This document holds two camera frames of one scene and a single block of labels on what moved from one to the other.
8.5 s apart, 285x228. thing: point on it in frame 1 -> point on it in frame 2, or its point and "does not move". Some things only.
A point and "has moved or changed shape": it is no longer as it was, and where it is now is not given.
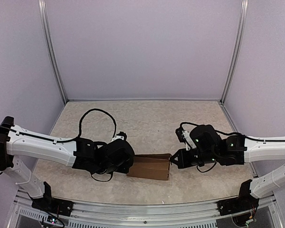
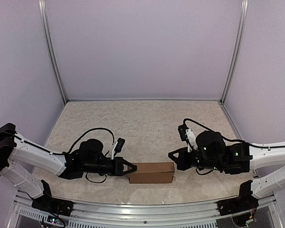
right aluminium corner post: (236, 51) does not move
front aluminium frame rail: (269, 213) does not move
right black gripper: (183, 163) does not move
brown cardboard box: (153, 166) has moved or changed shape
